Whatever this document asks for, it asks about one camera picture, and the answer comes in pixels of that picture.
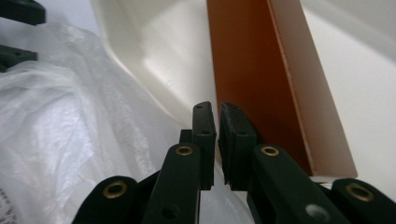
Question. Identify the brown cardboard box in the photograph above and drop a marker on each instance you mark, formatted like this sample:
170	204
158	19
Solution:
249	68

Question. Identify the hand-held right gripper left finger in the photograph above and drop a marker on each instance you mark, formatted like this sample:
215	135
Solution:
204	146

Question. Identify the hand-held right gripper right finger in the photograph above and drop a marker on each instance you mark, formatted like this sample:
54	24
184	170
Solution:
238	155

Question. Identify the white table sheet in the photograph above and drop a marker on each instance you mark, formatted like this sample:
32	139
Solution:
68	11

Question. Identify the clear plastic bag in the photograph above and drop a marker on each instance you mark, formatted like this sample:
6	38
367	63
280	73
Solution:
77	130

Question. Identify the white plastic bin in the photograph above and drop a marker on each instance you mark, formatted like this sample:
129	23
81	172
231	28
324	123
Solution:
162	53

